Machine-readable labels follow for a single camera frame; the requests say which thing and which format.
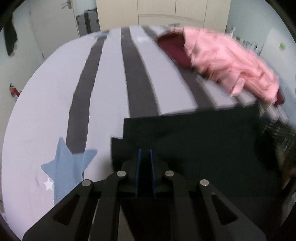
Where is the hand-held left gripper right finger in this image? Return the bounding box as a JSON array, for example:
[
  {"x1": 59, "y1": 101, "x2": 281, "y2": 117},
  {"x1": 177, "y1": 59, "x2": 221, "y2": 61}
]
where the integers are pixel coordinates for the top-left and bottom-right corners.
[{"x1": 149, "y1": 149, "x2": 266, "y2": 241}]

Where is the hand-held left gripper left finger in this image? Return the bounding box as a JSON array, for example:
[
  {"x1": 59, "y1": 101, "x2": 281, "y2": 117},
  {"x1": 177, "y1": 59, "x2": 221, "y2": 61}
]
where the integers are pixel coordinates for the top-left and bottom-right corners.
[{"x1": 22, "y1": 149, "x2": 142, "y2": 241}]

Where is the black printed t-shirt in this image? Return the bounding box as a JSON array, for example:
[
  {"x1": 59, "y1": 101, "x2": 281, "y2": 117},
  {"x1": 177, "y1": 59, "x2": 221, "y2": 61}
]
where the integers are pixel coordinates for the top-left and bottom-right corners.
[{"x1": 110, "y1": 105, "x2": 287, "y2": 241}]

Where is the striped star bed cover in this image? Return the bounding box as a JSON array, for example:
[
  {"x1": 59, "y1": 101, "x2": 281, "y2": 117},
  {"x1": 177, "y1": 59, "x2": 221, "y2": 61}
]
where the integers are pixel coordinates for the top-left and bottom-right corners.
[{"x1": 1, "y1": 25, "x2": 292, "y2": 234}]

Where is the maroon garment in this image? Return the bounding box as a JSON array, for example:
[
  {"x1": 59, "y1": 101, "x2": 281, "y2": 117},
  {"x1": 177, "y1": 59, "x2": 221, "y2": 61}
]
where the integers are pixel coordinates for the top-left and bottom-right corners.
[{"x1": 157, "y1": 32, "x2": 285, "y2": 106}]

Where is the pink garment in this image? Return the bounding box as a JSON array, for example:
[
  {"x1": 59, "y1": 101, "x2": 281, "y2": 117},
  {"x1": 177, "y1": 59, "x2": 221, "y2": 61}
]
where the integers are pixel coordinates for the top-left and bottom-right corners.
[{"x1": 183, "y1": 27, "x2": 280, "y2": 105}]

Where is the red fire extinguisher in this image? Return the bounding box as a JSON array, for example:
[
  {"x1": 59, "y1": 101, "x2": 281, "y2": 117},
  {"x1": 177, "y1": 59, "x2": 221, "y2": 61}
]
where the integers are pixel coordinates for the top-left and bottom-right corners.
[{"x1": 9, "y1": 83, "x2": 21, "y2": 98}]

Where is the grey ribbed suitcase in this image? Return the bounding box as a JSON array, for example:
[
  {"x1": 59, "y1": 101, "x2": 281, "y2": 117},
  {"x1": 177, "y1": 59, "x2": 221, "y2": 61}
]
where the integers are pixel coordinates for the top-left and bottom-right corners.
[{"x1": 76, "y1": 8, "x2": 101, "y2": 37}]

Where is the white nightstand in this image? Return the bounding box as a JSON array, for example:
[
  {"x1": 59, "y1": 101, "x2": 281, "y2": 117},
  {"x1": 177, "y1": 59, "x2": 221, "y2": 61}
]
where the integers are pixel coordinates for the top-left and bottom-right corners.
[{"x1": 225, "y1": 25, "x2": 264, "y2": 56}]

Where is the cream four-door wardrobe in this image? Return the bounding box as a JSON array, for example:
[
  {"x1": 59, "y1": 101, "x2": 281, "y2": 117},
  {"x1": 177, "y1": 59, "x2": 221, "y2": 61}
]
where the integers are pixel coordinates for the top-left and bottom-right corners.
[{"x1": 95, "y1": 0, "x2": 232, "y2": 34}]

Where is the white room door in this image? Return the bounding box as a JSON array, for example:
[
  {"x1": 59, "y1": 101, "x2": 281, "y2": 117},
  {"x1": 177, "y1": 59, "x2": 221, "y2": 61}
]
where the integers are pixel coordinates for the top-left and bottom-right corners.
[{"x1": 28, "y1": 0, "x2": 80, "y2": 58}]

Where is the white headboard with green stickers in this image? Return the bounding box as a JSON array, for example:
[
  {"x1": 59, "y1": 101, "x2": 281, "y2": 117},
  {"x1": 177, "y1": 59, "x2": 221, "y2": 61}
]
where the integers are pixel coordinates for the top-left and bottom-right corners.
[{"x1": 260, "y1": 28, "x2": 290, "y2": 77}]

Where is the dark hanging garment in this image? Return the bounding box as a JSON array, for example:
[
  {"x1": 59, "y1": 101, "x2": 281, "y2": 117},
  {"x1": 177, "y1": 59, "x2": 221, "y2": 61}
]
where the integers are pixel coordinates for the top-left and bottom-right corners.
[{"x1": 3, "y1": 11, "x2": 18, "y2": 56}]

